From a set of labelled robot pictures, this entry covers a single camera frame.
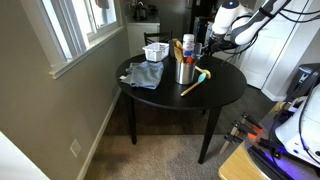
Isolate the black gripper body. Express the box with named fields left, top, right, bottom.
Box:
left=203, top=35, right=234, bottom=56

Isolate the slotted wooden spatula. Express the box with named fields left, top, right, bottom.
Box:
left=173, top=39, right=184, bottom=62

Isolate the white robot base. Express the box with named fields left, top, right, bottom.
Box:
left=244, top=83, right=320, bottom=180

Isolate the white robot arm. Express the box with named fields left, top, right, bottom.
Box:
left=204, top=0, right=291, bottom=55

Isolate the silver metal utensil holder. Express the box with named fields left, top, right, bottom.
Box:
left=175, top=62, right=195, bottom=85

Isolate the clear glass mug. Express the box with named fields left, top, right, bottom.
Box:
left=193, top=43, right=202, bottom=59

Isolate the white labelled bottle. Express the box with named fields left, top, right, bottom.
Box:
left=182, top=34, right=194, bottom=57

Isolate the wooden spoon on table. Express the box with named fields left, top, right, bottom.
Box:
left=195, top=66, right=211, bottom=79

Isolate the red silicone utensil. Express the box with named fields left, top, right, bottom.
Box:
left=184, top=56, right=193, bottom=64

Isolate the round black table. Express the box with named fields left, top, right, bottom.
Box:
left=116, top=54, right=247, bottom=164

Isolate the white door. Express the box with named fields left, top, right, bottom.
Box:
left=239, top=0, right=313, bottom=89

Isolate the white plastic basket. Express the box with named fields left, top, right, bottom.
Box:
left=143, top=42, right=169, bottom=62

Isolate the black dining chair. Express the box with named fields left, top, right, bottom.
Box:
left=144, top=31, right=172, bottom=45

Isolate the grey blue cloth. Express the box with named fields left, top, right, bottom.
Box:
left=120, top=61, right=164, bottom=90

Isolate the black orange bar clamp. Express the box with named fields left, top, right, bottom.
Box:
left=241, top=112, right=263, bottom=133

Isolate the white kitchen cabinet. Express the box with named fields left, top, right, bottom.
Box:
left=127, top=18, right=160, bottom=57

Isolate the coffee maker on counter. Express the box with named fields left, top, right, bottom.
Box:
left=130, top=1, right=147, bottom=21

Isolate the black trash bin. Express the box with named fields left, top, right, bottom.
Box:
left=286, top=63, right=320, bottom=102

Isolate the white window frame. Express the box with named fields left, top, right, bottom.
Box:
left=20, top=0, right=124, bottom=79

